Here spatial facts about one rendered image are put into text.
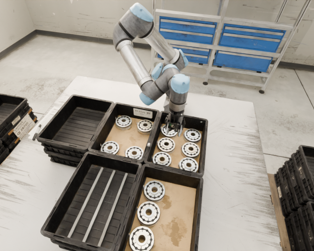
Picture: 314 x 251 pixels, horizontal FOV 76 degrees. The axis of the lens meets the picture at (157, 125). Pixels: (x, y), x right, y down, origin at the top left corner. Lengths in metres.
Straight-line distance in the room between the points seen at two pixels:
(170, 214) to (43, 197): 0.69
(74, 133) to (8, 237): 0.59
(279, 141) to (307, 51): 1.95
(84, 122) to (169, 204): 0.74
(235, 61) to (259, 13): 0.97
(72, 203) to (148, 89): 0.65
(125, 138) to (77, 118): 0.36
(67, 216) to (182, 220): 0.52
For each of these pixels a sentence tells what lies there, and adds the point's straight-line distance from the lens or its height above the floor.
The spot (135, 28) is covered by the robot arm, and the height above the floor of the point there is 1.37.
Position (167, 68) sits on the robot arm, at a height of 1.30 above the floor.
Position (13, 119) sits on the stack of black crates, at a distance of 2.08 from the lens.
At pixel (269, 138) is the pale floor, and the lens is 2.72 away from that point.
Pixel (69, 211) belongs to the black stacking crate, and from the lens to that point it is 1.08.
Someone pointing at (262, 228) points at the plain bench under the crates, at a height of 0.70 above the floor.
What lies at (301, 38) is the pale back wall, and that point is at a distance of 4.11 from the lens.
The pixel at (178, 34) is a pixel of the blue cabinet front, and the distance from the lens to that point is 2.91.
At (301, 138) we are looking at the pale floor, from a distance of 2.95.
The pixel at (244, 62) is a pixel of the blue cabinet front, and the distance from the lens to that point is 3.10.
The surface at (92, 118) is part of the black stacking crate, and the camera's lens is 1.40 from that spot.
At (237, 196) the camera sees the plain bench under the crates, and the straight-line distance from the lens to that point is 1.29.
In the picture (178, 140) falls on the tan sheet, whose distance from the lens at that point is 1.24.
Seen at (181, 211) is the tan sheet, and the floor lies 0.83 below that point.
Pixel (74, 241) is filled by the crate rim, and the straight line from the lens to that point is 0.92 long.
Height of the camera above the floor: 1.79
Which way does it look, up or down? 47 degrees down
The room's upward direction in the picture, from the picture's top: 3 degrees clockwise
